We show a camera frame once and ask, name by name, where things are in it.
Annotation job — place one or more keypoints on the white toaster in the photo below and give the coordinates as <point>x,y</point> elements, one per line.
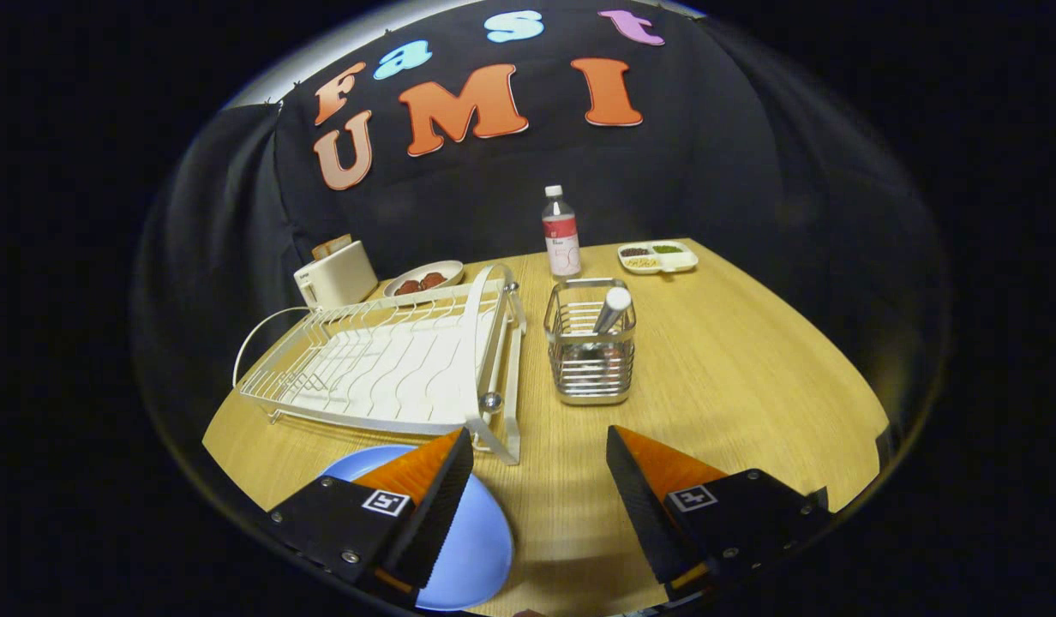
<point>339,278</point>

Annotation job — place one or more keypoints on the white oval plate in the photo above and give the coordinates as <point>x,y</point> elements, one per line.
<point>452,269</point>

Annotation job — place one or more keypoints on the black backdrop cloth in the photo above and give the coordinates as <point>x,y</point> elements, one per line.
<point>751,171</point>

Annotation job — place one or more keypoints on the brown toast slices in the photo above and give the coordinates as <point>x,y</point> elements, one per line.
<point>331,247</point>

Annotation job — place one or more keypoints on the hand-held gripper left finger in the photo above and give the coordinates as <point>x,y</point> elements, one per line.
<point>434,514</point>

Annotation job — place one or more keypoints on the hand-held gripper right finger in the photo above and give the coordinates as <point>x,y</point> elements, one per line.
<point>639,506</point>

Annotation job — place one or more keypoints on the clear bottle with red label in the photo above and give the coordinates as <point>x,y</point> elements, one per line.
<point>562,244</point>

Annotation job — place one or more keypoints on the blue plate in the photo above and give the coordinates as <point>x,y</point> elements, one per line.
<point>481,548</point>

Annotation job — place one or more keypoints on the white divided condiment tray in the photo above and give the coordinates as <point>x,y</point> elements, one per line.
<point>680,261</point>

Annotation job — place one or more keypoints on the red food piece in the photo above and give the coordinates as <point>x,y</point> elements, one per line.
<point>433,280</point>
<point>407,287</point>

